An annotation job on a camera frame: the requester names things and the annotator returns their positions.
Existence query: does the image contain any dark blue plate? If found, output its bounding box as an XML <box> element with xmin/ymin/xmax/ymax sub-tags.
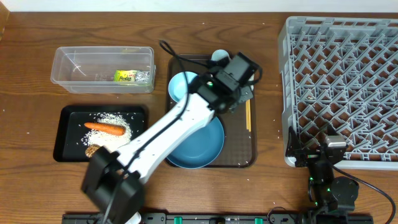
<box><xmin>167</xmin><ymin>117</ymin><xmax>225</xmax><ymax>169</ymax></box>

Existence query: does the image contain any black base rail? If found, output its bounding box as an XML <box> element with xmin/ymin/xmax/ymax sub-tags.
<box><xmin>61</xmin><ymin>212</ymin><xmax>374</xmax><ymax>224</ymax></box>

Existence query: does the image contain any aluminium foil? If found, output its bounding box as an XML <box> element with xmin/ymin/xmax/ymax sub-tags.
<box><xmin>135</xmin><ymin>70</ymin><xmax>150</xmax><ymax>82</ymax></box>

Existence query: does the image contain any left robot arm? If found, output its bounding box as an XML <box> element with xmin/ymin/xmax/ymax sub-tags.
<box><xmin>81</xmin><ymin>52</ymin><xmax>262</xmax><ymax>223</ymax></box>

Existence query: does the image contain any brown mushroom food scrap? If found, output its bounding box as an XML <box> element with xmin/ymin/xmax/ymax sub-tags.
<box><xmin>85</xmin><ymin>144</ymin><xmax>101</xmax><ymax>158</ymax></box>

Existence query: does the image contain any light blue cup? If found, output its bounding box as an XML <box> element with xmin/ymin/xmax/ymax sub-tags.
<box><xmin>211</xmin><ymin>49</ymin><xmax>231</xmax><ymax>62</ymax></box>

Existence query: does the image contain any grey dishwasher rack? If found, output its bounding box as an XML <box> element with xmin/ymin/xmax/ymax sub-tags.
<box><xmin>278</xmin><ymin>16</ymin><xmax>397</xmax><ymax>170</ymax></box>

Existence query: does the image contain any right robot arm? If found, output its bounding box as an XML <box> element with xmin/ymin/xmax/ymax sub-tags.
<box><xmin>285</xmin><ymin>125</ymin><xmax>359</xmax><ymax>223</ymax></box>

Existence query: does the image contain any black plastic tray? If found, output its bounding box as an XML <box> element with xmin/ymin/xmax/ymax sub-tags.
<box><xmin>53</xmin><ymin>105</ymin><xmax>147</xmax><ymax>162</ymax></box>

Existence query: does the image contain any light blue bowl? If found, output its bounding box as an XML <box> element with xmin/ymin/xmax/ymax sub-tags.
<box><xmin>168</xmin><ymin>72</ymin><xmax>197</xmax><ymax>102</ymax></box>

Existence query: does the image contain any clear plastic container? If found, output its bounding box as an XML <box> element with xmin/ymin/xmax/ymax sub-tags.
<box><xmin>50</xmin><ymin>46</ymin><xmax>156</xmax><ymax>93</ymax></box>

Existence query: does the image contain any brown serving tray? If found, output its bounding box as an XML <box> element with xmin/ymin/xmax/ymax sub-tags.
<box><xmin>165</xmin><ymin>54</ymin><xmax>257</xmax><ymax>169</ymax></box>

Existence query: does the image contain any orange carrot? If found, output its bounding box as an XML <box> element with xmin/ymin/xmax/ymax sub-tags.
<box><xmin>84</xmin><ymin>123</ymin><xmax>126</xmax><ymax>136</ymax></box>

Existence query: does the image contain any green pandan cake wrapper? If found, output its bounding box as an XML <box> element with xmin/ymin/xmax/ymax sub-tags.
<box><xmin>114</xmin><ymin>70</ymin><xmax>137</xmax><ymax>82</ymax></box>

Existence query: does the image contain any pile of white rice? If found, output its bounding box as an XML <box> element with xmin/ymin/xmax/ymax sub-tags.
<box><xmin>81</xmin><ymin>113</ymin><xmax>133</xmax><ymax>151</ymax></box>

